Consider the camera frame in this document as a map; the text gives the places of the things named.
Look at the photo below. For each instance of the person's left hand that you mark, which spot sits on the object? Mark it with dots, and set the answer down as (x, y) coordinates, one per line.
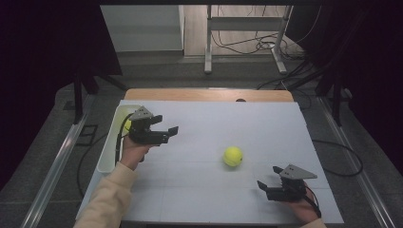
(133, 155)

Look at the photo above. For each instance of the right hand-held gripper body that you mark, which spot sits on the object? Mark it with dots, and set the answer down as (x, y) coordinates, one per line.
(286, 190)

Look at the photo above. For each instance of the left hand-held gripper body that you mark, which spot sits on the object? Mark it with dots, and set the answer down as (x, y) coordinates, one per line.
(145, 134)

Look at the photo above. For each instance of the person's right hand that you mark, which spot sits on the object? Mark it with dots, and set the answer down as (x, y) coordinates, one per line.
(301, 209)

